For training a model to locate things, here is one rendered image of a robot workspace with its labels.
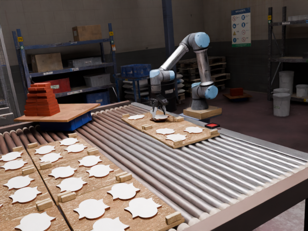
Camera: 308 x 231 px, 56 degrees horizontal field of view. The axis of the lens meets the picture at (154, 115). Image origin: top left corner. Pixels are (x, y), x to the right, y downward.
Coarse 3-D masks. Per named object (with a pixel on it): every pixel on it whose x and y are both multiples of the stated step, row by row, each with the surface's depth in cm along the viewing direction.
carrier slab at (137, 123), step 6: (144, 114) 248; (150, 114) 247; (156, 114) 245; (162, 114) 243; (168, 114) 242; (126, 120) 235; (132, 120) 234; (138, 120) 232; (144, 120) 231; (168, 120) 225; (138, 126) 216; (156, 126) 213
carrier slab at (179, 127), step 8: (184, 120) 221; (160, 128) 207; (168, 128) 205; (176, 128) 203; (184, 128) 202; (152, 136) 194; (160, 136) 191; (192, 136) 185; (200, 136) 184; (208, 136) 183; (168, 144) 176; (184, 144) 175
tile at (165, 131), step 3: (159, 129) 202; (162, 129) 201; (165, 129) 201; (168, 129) 200; (171, 129) 200; (174, 129) 200; (156, 132) 196; (159, 132) 195; (162, 132) 195; (165, 132) 194; (168, 132) 194; (171, 132) 193; (174, 132) 195
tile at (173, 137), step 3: (168, 135) 188; (171, 135) 188; (174, 135) 187; (177, 135) 187; (180, 135) 186; (183, 135) 186; (168, 138) 183; (171, 138) 182; (174, 138) 182; (177, 138) 181; (180, 138) 181; (183, 138) 180
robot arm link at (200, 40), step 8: (200, 32) 226; (192, 40) 226; (200, 40) 222; (208, 40) 224; (200, 48) 225; (200, 56) 229; (200, 64) 231; (208, 64) 232; (200, 72) 234; (208, 72) 233; (208, 80) 234; (200, 88) 240; (208, 88) 233; (216, 88) 236; (200, 96) 245; (208, 96) 235
